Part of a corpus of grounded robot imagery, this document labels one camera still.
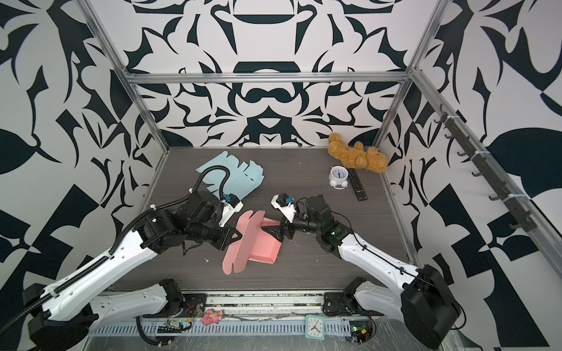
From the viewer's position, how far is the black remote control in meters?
1.03

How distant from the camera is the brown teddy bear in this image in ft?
3.41

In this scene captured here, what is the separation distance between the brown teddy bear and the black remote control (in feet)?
0.11
